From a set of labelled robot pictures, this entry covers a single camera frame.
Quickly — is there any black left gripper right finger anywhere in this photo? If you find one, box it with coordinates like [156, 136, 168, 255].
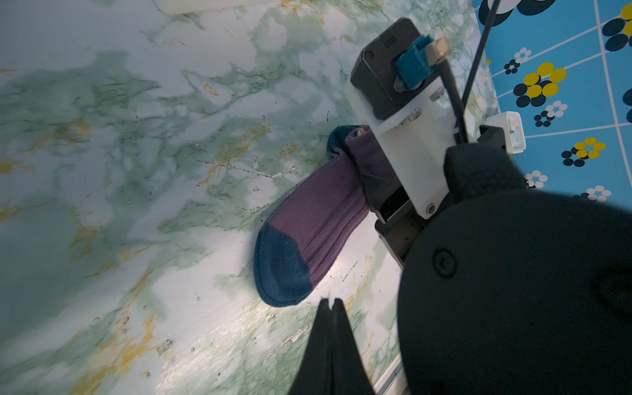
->
[332, 299, 375, 395]

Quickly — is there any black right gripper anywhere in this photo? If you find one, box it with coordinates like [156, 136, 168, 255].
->
[362, 174, 449, 269]

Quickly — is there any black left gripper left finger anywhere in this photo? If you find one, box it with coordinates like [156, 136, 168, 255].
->
[289, 299, 332, 395]

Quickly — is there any purple striped sock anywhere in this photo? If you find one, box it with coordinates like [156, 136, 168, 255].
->
[253, 125, 397, 308]

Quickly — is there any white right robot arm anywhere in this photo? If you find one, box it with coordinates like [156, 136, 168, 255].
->
[387, 144, 631, 394]

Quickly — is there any white power socket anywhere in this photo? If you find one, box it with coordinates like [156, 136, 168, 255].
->
[486, 111, 527, 155]

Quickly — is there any white divided organizer tray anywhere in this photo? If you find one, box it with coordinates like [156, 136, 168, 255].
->
[154, 0, 268, 16]

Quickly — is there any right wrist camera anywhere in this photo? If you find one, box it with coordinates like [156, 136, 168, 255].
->
[344, 18, 471, 220]

